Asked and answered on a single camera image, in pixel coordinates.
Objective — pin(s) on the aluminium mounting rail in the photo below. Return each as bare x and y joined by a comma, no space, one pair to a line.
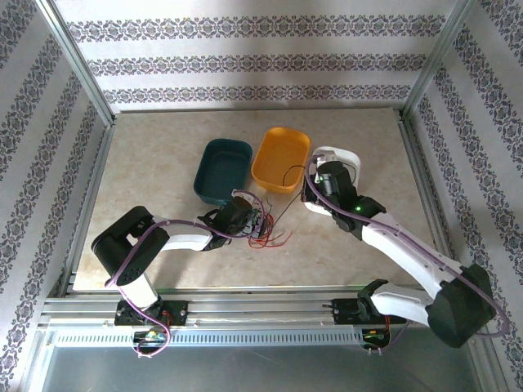
261,310

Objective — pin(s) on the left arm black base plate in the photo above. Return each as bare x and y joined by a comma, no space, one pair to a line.
180,312

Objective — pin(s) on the orange plastic bin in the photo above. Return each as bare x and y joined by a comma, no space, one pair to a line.
280,155

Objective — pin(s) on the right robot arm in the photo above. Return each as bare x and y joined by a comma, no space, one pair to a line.
408,253

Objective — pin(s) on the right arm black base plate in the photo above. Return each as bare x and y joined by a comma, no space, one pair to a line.
345,314

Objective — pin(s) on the aluminium back rail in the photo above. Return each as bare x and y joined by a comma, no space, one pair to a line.
261,110

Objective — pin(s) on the aluminium frame post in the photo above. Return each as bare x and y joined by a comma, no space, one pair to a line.
77,61
441,57

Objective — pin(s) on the right aluminium side rail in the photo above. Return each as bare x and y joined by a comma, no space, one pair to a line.
417,163

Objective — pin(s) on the aluminium side rail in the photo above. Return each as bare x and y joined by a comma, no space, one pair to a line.
417,163
93,196

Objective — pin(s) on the left aluminium frame post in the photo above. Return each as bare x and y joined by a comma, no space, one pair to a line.
77,61

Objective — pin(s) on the white plastic bin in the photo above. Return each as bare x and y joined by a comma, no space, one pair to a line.
347,154

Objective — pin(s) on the grey metal sheet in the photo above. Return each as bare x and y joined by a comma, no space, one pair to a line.
261,371

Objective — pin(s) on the left aluminium side rail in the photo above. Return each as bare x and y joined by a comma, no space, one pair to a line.
93,196

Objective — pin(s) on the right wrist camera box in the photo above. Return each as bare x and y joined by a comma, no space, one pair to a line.
317,173

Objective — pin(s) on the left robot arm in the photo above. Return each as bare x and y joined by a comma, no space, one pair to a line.
122,245

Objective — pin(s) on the teal plastic bin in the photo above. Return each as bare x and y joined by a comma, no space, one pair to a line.
222,171

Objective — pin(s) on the right aluminium frame post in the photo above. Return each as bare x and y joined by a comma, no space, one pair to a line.
441,57

